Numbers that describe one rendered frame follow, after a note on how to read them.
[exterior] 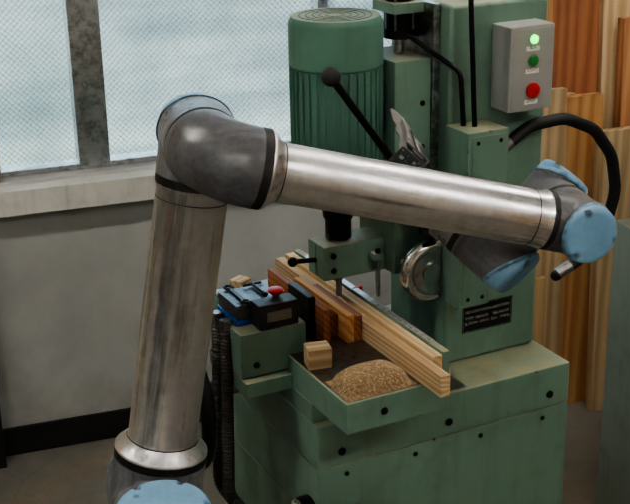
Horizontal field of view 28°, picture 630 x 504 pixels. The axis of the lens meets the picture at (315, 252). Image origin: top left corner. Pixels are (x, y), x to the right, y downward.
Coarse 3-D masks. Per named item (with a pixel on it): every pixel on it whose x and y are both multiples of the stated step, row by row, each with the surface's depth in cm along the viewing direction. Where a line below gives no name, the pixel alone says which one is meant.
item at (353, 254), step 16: (320, 240) 244; (352, 240) 243; (368, 240) 244; (384, 240) 245; (320, 256) 241; (336, 256) 241; (352, 256) 243; (368, 256) 245; (384, 256) 247; (320, 272) 243; (336, 272) 243; (352, 272) 244
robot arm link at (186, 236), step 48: (192, 96) 185; (192, 192) 183; (192, 240) 186; (144, 288) 193; (192, 288) 188; (144, 336) 193; (192, 336) 191; (144, 384) 194; (192, 384) 195; (144, 432) 196; (192, 432) 198; (144, 480) 196; (192, 480) 199
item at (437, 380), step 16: (288, 272) 267; (304, 272) 263; (368, 320) 239; (368, 336) 238; (384, 336) 232; (384, 352) 233; (400, 352) 228; (416, 352) 226; (416, 368) 223; (432, 368) 219; (432, 384) 219; (448, 384) 217
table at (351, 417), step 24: (288, 360) 235; (336, 360) 232; (360, 360) 232; (240, 384) 233; (264, 384) 232; (288, 384) 234; (312, 384) 227; (336, 408) 219; (360, 408) 217; (384, 408) 219; (408, 408) 222; (432, 408) 225
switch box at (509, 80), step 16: (496, 32) 232; (512, 32) 228; (528, 32) 229; (544, 32) 231; (496, 48) 232; (512, 48) 229; (544, 48) 232; (496, 64) 233; (512, 64) 230; (544, 64) 233; (496, 80) 234; (512, 80) 231; (528, 80) 233; (544, 80) 234; (496, 96) 235; (512, 96) 232; (544, 96) 235; (512, 112) 233
